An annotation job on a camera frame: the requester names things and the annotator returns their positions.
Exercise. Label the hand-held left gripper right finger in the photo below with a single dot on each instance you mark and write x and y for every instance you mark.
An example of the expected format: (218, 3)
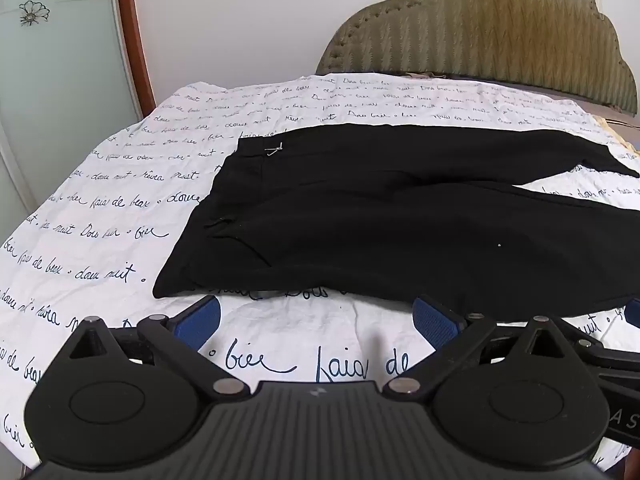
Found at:
(436, 321)

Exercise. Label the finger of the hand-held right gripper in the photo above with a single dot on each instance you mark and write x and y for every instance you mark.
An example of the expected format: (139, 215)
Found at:
(612, 347)

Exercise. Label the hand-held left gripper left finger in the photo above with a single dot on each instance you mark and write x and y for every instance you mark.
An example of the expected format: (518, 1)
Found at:
(199, 319)

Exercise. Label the black pants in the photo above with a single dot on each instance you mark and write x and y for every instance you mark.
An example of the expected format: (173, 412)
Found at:
(380, 220)

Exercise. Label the white script-printed bed sheet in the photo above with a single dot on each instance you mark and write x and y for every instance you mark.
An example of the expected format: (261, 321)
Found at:
(125, 220)

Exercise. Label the yellow mattress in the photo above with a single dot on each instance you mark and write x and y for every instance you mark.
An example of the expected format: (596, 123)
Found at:
(620, 135)

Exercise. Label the floral frosted glass door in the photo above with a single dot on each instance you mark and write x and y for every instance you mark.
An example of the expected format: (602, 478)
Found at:
(55, 85)

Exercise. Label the olive quilted headboard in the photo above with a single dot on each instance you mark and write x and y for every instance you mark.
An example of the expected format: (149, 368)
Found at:
(480, 35)

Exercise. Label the brown wooden door frame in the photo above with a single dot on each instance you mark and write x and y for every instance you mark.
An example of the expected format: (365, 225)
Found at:
(136, 35)

